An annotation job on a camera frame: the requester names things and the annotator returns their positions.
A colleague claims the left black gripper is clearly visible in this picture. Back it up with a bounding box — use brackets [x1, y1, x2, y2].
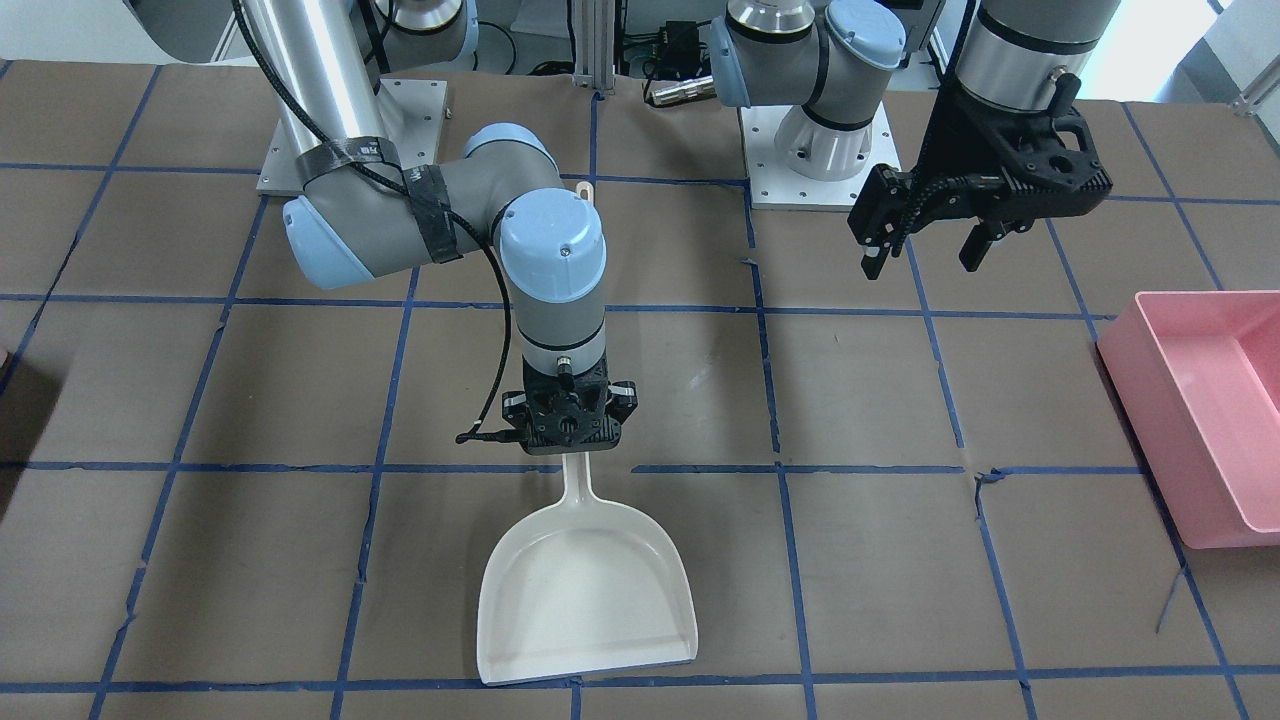
[847, 78, 1114, 281]

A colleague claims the cream plastic dustpan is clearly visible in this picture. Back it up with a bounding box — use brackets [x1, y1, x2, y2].
[476, 454, 699, 685]

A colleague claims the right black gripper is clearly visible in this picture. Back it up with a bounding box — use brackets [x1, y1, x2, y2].
[454, 357, 637, 456]

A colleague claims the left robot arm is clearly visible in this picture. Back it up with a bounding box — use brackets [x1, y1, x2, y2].
[645, 1, 1117, 279]

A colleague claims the pink plastic bin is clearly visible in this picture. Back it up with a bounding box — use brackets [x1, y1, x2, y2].
[1098, 290, 1279, 550]

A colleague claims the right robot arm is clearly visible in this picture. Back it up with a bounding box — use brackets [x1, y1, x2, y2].
[232, 1, 637, 455]

